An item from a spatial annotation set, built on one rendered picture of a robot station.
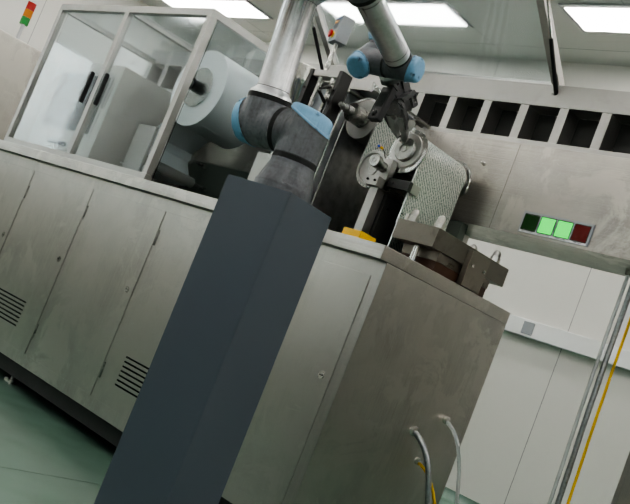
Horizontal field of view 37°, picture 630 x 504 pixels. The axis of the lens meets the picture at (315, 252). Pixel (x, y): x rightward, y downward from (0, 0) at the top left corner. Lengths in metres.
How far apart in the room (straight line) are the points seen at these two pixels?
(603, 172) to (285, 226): 1.14
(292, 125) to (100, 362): 1.30
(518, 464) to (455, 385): 2.68
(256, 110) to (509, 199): 1.04
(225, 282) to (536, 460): 3.49
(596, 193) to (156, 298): 1.43
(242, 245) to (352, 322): 0.44
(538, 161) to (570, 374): 2.55
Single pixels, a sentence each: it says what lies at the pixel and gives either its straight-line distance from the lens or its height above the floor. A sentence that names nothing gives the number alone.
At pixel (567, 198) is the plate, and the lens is 2.96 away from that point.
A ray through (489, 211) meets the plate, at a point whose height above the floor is 1.19.
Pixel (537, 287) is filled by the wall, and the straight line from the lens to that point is 5.69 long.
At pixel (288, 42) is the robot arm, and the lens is 2.40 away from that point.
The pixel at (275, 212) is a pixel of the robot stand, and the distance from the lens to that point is 2.17.
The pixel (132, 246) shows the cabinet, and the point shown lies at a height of 0.66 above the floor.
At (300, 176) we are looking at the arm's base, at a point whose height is 0.95.
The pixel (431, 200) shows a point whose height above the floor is 1.14.
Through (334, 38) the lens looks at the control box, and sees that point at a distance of 3.40.
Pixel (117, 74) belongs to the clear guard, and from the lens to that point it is 3.95.
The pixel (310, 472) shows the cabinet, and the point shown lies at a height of 0.28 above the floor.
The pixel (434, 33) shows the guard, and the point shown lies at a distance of 3.43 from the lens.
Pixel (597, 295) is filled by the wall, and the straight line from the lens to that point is 5.50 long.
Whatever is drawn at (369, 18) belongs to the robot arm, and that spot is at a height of 1.42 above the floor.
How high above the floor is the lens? 0.62
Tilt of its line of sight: 5 degrees up
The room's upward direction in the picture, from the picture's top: 22 degrees clockwise
